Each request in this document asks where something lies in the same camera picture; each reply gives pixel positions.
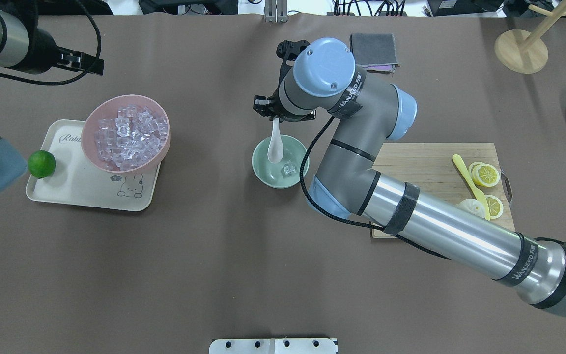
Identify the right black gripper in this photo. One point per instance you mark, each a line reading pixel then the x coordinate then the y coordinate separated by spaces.
pixel 274 104

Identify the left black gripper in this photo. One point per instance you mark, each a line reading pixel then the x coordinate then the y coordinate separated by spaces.
pixel 43 52

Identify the white ceramic spoon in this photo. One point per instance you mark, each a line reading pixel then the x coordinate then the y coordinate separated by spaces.
pixel 275 150

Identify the single clear ice cube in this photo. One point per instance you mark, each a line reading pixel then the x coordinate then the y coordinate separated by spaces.
pixel 289 168

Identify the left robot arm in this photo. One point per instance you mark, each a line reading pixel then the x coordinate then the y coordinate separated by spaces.
pixel 26 48

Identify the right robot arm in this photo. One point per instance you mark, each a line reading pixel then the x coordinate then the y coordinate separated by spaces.
pixel 348 188

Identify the mint green bowl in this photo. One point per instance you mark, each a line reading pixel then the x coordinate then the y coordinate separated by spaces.
pixel 270 174

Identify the pink bowl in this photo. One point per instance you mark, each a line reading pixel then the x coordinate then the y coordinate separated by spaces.
pixel 106 110

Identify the clear ice cubes pile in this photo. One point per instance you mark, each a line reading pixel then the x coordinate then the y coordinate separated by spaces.
pixel 130 138

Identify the grey folded cloth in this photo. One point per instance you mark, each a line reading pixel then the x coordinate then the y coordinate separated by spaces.
pixel 375 52

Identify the green lime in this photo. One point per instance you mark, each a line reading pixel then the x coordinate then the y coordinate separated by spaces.
pixel 41 164

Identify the beige rabbit tray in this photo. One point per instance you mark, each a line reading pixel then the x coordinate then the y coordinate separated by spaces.
pixel 76 181

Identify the bamboo cutting board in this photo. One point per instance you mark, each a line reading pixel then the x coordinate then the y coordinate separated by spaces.
pixel 430 167

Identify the yellow plastic knife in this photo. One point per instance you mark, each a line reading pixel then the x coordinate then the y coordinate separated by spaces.
pixel 478 194

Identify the stacked lemon slices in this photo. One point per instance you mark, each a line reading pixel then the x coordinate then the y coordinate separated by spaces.
pixel 484 174

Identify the single lemon slice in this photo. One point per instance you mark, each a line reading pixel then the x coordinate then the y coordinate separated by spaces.
pixel 495 206

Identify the wooden mug tree stand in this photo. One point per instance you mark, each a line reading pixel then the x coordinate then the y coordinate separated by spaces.
pixel 525 52

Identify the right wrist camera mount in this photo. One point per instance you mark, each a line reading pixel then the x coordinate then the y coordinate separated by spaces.
pixel 288 51

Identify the aluminium frame post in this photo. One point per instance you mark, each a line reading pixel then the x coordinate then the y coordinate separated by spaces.
pixel 275 11

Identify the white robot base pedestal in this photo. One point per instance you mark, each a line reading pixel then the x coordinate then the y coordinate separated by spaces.
pixel 275 346

